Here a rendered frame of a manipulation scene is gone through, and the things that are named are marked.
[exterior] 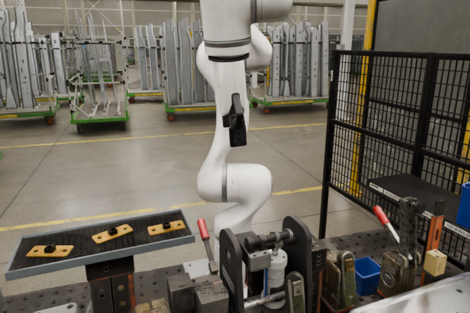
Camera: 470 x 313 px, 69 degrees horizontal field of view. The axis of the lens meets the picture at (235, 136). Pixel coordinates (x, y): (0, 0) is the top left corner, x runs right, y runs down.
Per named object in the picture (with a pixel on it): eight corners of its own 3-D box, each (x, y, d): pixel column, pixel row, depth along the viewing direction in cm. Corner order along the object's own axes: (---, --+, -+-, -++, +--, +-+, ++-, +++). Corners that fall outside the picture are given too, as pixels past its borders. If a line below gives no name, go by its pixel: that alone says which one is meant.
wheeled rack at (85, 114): (130, 130, 634) (122, 32, 587) (71, 135, 604) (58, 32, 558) (129, 112, 809) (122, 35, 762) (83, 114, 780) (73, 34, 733)
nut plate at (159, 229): (150, 236, 77) (149, 231, 77) (147, 228, 80) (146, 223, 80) (185, 228, 80) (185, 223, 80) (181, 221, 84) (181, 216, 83)
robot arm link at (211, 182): (248, 207, 99) (193, 206, 100) (247, 197, 111) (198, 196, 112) (250, 33, 96) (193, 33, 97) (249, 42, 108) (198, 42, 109)
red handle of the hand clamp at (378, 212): (406, 260, 83) (371, 205, 93) (401, 264, 85) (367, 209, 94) (419, 257, 85) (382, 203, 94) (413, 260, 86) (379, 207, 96)
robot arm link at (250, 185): (215, 223, 116) (214, 157, 109) (269, 224, 116) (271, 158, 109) (212, 244, 104) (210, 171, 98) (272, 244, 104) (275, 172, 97)
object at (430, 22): (465, 261, 255) (526, -30, 202) (450, 265, 251) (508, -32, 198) (355, 190, 379) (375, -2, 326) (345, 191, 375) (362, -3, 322)
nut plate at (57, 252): (24, 257, 69) (24, 252, 69) (35, 246, 73) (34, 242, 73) (66, 257, 69) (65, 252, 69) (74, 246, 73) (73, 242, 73)
